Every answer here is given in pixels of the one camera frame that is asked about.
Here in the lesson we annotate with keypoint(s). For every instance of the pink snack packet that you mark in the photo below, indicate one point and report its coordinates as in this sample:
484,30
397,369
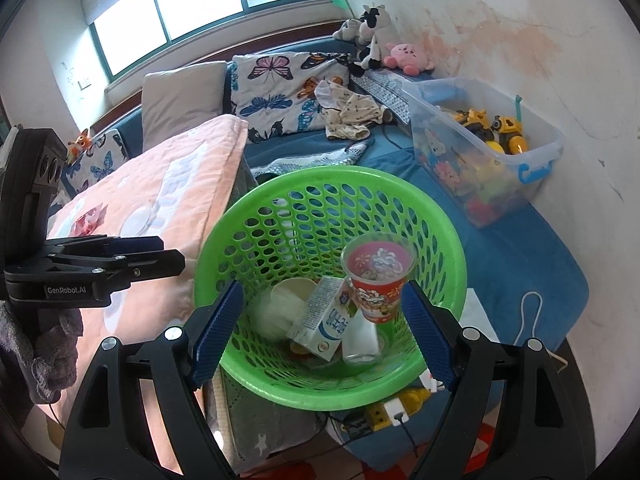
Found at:
89,219

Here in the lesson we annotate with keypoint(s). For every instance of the yellow toy truck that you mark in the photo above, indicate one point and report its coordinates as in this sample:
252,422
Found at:
510,135

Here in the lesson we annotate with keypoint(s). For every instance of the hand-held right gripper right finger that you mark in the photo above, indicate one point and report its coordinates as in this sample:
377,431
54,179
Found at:
425,330

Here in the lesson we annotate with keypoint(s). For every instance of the small butterfly print cushion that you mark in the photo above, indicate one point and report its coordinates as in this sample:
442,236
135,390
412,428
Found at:
100,165

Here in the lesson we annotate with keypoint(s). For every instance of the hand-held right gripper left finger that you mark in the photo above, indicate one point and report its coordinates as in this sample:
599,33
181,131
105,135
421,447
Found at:
217,330

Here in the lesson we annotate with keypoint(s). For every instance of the grey patterned cloth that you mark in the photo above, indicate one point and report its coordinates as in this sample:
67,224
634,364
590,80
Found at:
385,92

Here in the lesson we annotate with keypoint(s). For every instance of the black white cow plush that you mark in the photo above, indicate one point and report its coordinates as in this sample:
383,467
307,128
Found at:
375,35

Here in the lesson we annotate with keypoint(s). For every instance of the white paper cup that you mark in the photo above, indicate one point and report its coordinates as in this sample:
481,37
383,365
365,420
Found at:
295,292

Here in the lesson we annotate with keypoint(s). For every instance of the person's left hand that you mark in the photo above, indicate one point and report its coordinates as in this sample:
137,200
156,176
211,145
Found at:
55,360

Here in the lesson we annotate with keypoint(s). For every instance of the yellow power strip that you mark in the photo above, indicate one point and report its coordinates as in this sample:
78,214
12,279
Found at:
417,396

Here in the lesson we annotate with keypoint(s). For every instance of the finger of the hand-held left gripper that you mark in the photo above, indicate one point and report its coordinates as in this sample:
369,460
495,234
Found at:
160,262
135,244

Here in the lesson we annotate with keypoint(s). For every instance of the clear jelly cup gold lid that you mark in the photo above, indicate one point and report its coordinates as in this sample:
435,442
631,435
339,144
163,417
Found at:
270,317

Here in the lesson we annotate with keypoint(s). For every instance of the grey plush toy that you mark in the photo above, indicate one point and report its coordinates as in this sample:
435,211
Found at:
347,30

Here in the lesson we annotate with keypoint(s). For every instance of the orange plush toy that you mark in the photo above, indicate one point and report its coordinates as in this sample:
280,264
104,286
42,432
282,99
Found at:
79,146

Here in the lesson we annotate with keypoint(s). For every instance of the pink round plush toy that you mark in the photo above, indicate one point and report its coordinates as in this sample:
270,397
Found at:
407,59

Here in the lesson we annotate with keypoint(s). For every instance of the pink printed blanket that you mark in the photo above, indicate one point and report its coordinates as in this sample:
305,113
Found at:
165,170

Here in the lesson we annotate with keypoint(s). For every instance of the white wall socket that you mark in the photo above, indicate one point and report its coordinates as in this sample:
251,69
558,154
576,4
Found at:
85,83

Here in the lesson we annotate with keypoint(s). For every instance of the red printed paper cup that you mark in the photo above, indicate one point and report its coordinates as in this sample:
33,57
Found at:
375,295

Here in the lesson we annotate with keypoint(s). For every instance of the clear plastic storage box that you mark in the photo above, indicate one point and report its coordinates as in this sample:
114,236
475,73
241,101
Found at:
500,185

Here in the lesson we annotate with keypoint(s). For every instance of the grey star print mat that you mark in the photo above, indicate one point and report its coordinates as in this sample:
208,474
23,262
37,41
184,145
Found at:
270,430

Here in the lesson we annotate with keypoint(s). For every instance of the yellow toy excavator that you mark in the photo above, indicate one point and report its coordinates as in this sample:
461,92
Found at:
472,122

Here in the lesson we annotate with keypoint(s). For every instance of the grey white striped cloth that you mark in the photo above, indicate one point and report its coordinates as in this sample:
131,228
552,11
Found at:
300,162

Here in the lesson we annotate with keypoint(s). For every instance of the brown wooden headboard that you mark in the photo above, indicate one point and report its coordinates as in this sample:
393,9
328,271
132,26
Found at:
280,45

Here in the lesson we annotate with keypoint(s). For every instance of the white milk carton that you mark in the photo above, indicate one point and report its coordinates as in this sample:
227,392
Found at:
325,325

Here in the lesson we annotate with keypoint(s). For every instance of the white charger plug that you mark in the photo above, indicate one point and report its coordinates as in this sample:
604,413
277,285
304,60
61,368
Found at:
395,410

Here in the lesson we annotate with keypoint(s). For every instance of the beige pillow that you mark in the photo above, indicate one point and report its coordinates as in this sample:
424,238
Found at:
180,105

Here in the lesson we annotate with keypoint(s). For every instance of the beige printed clothing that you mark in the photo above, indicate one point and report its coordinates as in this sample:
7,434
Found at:
350,110

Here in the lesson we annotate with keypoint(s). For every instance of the green framed window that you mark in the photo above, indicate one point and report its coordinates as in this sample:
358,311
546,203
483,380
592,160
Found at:
200,5

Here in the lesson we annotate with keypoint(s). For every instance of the large butterfly print pillow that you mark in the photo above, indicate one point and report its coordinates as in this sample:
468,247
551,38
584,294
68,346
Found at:
280,90

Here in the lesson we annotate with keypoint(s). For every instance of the blue bed sheet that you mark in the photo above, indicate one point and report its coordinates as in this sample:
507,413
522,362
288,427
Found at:
500,260

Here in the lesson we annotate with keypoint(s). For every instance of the green plastic basket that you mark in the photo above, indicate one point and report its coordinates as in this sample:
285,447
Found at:
300,200

